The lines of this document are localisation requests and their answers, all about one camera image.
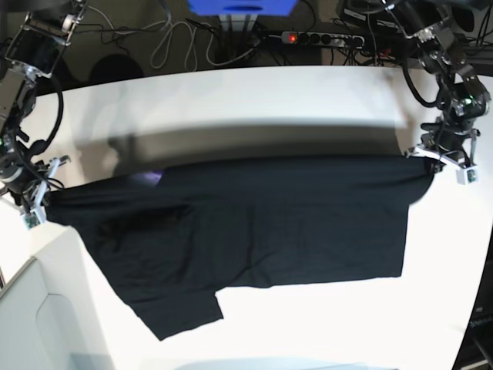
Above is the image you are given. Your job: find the grey looped cable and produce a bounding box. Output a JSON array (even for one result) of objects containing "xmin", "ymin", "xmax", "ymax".
[{"xmin": 86, "ymin": 0, "xmax": 270, "ymax": 70}]

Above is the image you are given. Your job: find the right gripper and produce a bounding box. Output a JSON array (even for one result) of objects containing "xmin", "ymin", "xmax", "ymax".
[{"xmin": 1, "ymin": 156, "xmax": 71, "ymax": 216}]

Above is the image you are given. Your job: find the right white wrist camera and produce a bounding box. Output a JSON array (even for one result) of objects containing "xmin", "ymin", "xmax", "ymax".
[{"xmin": 22, "ymin": 208, "xmax": 46, "ymax": 230}]

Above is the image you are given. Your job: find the black power strip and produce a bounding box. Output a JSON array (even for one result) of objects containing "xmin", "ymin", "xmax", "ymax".
[{"xmin": 268, "ymin": 31, "xmax": 365, "ymax": 49}]

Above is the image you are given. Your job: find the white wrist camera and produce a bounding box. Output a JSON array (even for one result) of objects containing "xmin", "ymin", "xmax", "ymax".
[
  {"xmin": 22, "ymin": 208, "xmax": 46, "ymax": 230},
  {"xmin": 456, "ymin": 166, "xmax": 478, "ymax": 185}
]

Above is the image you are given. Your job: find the black T-shirt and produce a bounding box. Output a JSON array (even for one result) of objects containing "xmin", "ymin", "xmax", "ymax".
[{"xmin": 46, "ymin": 156, "xmax": 434, "ymax": 340}]

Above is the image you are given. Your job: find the blue box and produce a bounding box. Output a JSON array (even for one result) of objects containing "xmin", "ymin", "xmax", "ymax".
[{"xmin": 188, "ymin": 0, "xmax": 297, "ymax": 16}]

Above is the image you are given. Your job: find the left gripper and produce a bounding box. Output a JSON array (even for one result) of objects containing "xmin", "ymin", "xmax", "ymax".
[{"xmin": 404, "ymin": 119, "xmax": 481, "ymax": 173}]

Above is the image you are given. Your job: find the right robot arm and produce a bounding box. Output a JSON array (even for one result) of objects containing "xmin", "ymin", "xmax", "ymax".
[{"xmin": 1, "ymin": 1, "xmax": 87, "ymax": 222}]

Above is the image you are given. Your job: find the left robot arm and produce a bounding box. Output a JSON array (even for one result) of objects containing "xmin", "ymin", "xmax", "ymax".
[{"xmin": 382, "ymin": 1, "xmax": 491, "ymax": 185}]

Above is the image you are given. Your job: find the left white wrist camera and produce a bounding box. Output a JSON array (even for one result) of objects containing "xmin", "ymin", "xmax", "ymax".
[{"xmin": 456, "ymin": 166, "xmax": 478, "ymax": 185}]

